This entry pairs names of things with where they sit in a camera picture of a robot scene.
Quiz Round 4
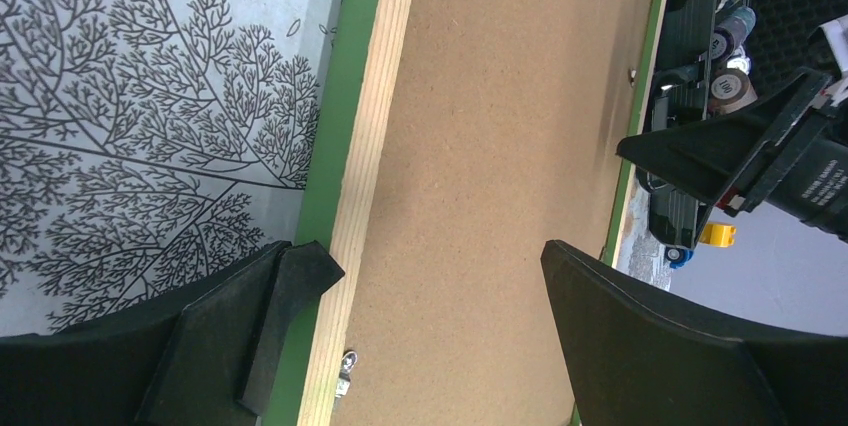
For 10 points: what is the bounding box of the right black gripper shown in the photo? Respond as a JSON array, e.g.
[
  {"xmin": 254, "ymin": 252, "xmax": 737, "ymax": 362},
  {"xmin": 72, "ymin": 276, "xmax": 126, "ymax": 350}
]
[{"xmin": 617, "ymin": 68, "xmax": 847, "ymax": 218}]

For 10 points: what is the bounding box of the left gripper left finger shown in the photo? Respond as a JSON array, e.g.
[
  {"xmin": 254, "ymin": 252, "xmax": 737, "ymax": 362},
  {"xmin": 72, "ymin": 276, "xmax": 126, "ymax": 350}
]
[{"xmin": 1, "ymin": 241, "xmax": 344, "ymax": 425}]

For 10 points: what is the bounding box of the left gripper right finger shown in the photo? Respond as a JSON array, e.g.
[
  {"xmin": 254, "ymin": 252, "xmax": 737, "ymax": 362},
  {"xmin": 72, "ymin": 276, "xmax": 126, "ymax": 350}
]
[{"xmin": 540, "ymin": 240, "xmax": 847, "ymax": 425}]

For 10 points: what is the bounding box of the wooden picture frame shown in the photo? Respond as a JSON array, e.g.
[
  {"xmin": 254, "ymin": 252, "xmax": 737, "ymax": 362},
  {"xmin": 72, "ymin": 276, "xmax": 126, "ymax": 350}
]
[{"xmin": 266, "ymin": 0, "xmax": 663, "ymax": 425}]

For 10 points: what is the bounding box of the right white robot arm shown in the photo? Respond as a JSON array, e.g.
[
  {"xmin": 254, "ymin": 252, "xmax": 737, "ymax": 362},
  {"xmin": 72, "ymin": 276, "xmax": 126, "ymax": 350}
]
[{"xmin": 617, "ymin": 67, "xmax": 847, "ymax": 240}]

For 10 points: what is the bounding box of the yellow toy block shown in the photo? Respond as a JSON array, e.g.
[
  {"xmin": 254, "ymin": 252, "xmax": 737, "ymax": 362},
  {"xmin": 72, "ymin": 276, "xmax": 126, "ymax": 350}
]
[{"xmin": 699, "ymin": 222, "xmax": 737, "ymax": 248}]

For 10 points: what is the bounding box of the black poker chip case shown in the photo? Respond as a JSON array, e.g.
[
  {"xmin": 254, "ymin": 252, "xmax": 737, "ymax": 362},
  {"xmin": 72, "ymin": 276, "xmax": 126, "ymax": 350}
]
[{"xmin": 635, "ymin": 0, "xmax": 774, "ymax": 250}]

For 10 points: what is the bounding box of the floral tablecloth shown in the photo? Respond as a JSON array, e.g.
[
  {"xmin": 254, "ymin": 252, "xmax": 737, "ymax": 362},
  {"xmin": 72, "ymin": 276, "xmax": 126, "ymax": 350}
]
[{"xmin": 1, "ymin": 0, "xmax": 342, "ymax": 336}]

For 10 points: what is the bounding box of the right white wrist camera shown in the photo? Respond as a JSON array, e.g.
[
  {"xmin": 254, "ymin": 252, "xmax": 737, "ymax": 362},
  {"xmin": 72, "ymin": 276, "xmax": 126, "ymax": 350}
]
[{"xmin": 808, "ymin": 15, "xmax": 847, "ymax": 107}]

